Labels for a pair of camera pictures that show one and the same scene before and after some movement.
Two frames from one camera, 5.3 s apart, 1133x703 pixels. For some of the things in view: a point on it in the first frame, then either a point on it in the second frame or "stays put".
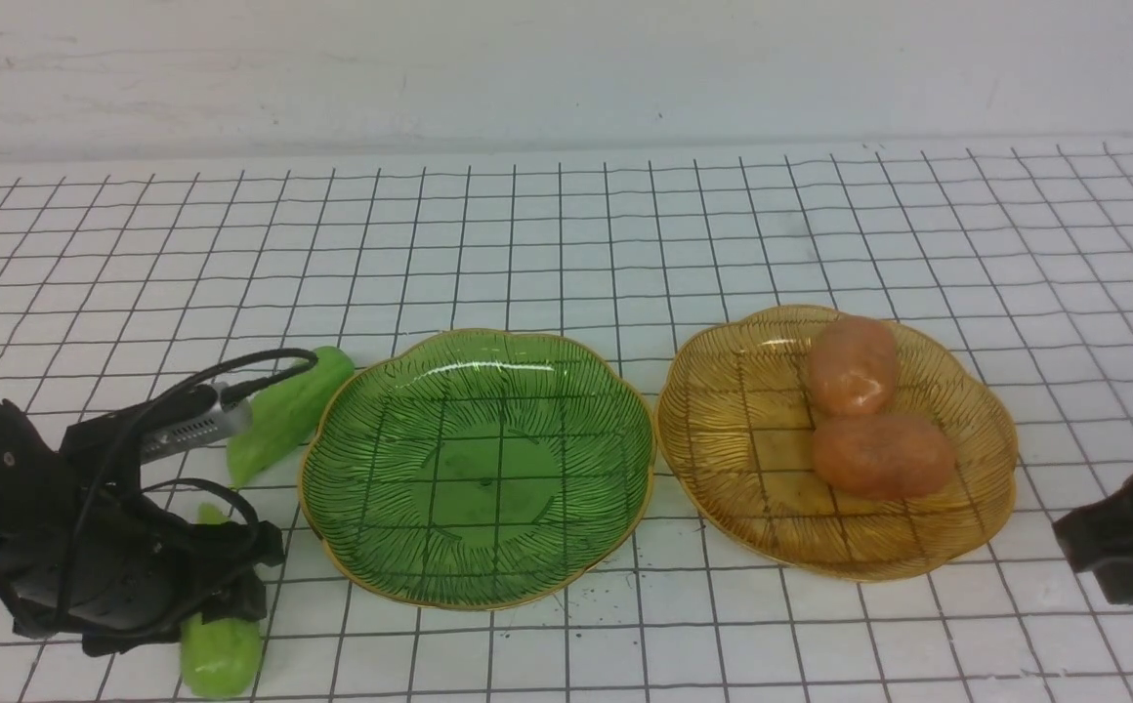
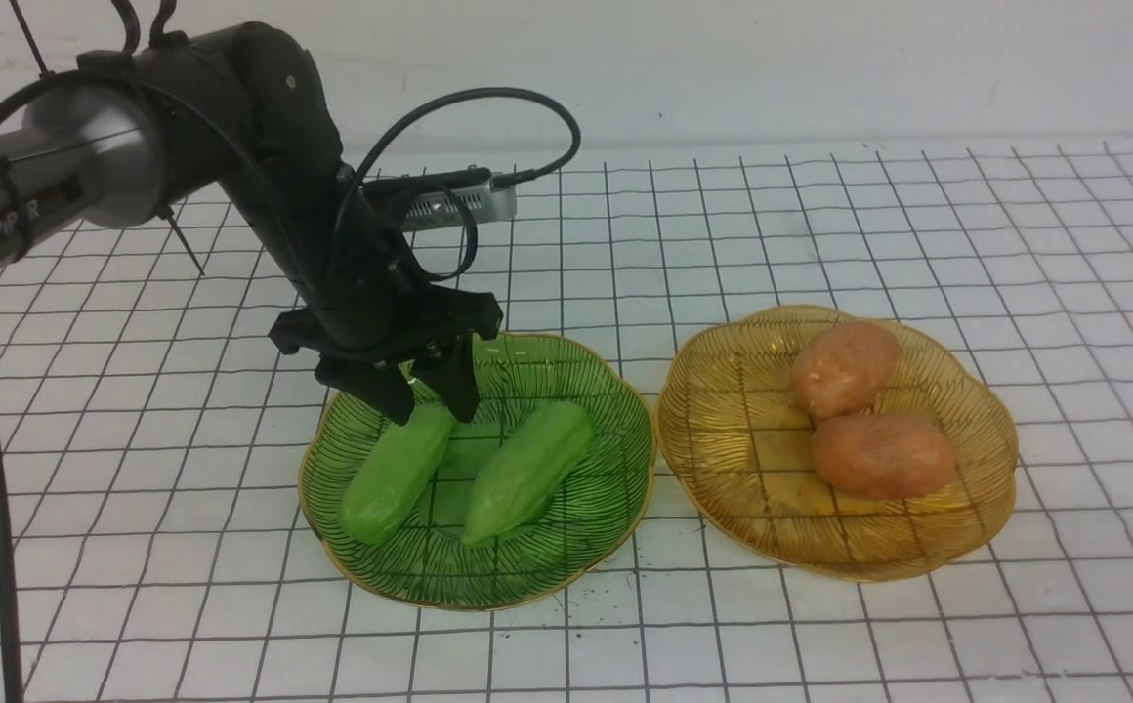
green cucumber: x=283 y=412 -> x=523 y=474
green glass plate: x=476 y=469 stays put
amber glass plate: x=734 y=427 stays put
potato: x=882 y=457 stays put
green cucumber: x=222 y=659 -> x=396 y=473
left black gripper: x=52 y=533 -> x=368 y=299
